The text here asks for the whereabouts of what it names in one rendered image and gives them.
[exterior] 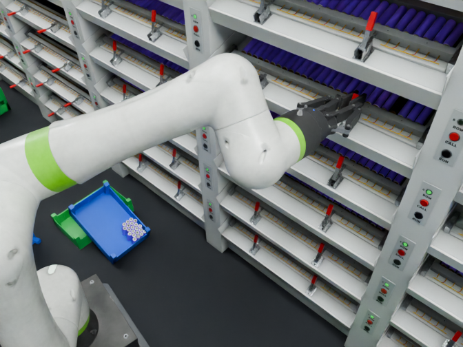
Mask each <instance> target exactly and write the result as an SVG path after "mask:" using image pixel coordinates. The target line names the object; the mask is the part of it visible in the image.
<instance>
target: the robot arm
mask: <svg viewBox="0 0 463 347"><path fill-rule="evenodd" d="M358 92H359V91H358V90H355V91H353V92H351V93H350V94H347V95H346V96H341V95H339V94H336V97H335V98H332V97H331V96H323V97H321V98H317V99H314V100H312V101H308V102H303V103H298V104H297V107H296V109H293V110H291V111H289V112H287V113H285V114H283V115H281V116H279V117H277V118H275V119H273V118H272V116H271V113H270V111H269V108H268V106H267V102H266V100H265V96H264V94H263V89H262V87H261V84H260V79H259V76H258V73H257V71H256V69H255V67H254V66H253V65H252V64H251V63H250V62H249V61H248V60H247V59H245V58H244V57H242V56H240V55H237V54H231V53H224V54H219V55H216V56H214V57H212V58H210V59H209V60H207V61H205V62H204V63H202V64H200V65H198V66H196V67H195V68H193V69H191V70H190V71H188V72H186V73H184V74H182V75H180V76H178V77H176V78H174V79H172V80H170V81H168V82H166V83H164V84H162V85H159V86H158V87H155V88H153V89H151V90H148V91H146V92H144V93H142V94H139V95H137V96H134V97H132V98H129V99H127V100H125V101H121V102H120V103H116V104H114V105H110V106H108V107H104V108H102V109H98V110H96V111H93V112H89V113H86V114H82V115H80V116H75V117H72V118H67V119H64V120H58V121H55V122H53V123H52V124H51V125H50V126H47V127H44V128H41V129H38V130H36V131H33V132H30V133H28V134H25V135H22V136H20V137H17V138H14V139H12V140H9V141H7V142H4V143H1V144H0V344H1V347H90V346H91V344H92V343H93V341H94V340H95V339H96V336H97V333H98V330H99V323H98V319H97V317H96V314H95V313H94V311H93V310H92V309H90V308H89V305H88V301H87V300H86V297H85V293H84V291H83V288H82V286H81V283H80V280H79V277H78V275H77V274H76V273H75V272H74V271H73V270H72V269H71V268H69V267H67V266H64V265H51V266H47V267H44V268H42V269H40V270H38V271H37V269H36V265H35V261H34V253H33V248H32V239H33V231H34V221H35V218H36V214H37V209H38V207H39V204H40V202H41V201H42V200H44V199H46V198H49V197H50V196H53V195H54V194H57V193H59V192H61V191H63V190H65V189H68V188H70V187H72V186H74V185H76V184H83V183H84V182H86V181H88V180H89V179H91V178H93V177H95V176H96V175H98V174H100V173H101V172H103V171H105V170H106V169H109V168H110V167H113V166H114V165H116V164H118V163H120V162H122V161H124V160H126V159H128V158H130V157H132V156H134V155H137V154H139V153H141V152H142V151H145V150H147V149H149V148H152V147H154V146H157V145H159V144H161V143H164V142H167V141H169V140H171V139H174V138H177V137H179V136H183V135H185V134H188V133H191V132H193V131H194V130H196V129H200V128H202V127H207V126H208V127H211V128H212V129H213V130H214V132H215V135H216V137H217V140H218V144H219V147H220V150H221V153H222V155H223V160H224V162H225V166H226V169H227V172H228V174H229V175H230V176H231V178H232V179H233V180H234V181H235V182H236V183H238V184H239V185H240V186H242V187H245V188H248V189H264V188H267V187H270V186H272V185H273V184H275V183H276V182H278V181H279V180H280V178H281V177H282V175H283V174H284V173H285V172H286V170H288V169H289V168H290V167H291V166H293V165H294V164H296V163H297V162H299V161H300V160H302V159H303V158H305V157H307V156H308V155H309V154H311V153H313V152H314V151H315V150H317V148H318V147H319V145H320V142H322V141H323V140H324V139H325V138H326V137H327V136H328V135H332V134H335V133H336V132H339V133H341V134H342V136H343V137H345V138H348V137H349V132H350V130H351V129H352V127H353V126H354V125H355V124H356V123H357V122H358V121H359V119H360V115H361V113H362V109H361V107H362V106H363V105H364V102H365V100H366V97H367V94H365V93H363V94H361V95H360V96H358V97H356V98H355V99H353V100H351V99H352V96H353V94H354V93H356V94H358ZM337 109H338V111H336V110H337ZM344 120H346V121H345V122H343V123H342V125H340V126H338V125H337V124H338V123H341V122H342V121H344Z"/></svg>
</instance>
